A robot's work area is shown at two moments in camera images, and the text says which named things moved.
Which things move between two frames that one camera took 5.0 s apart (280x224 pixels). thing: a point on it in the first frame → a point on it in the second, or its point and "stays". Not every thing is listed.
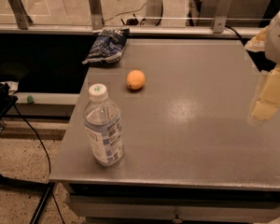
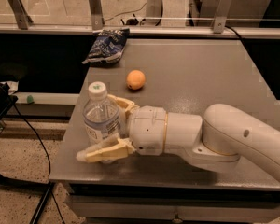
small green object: (30, 98) stays
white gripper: (278, 38) → (147, 129)
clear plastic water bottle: (104, 124) stays
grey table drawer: (178, 208) stays
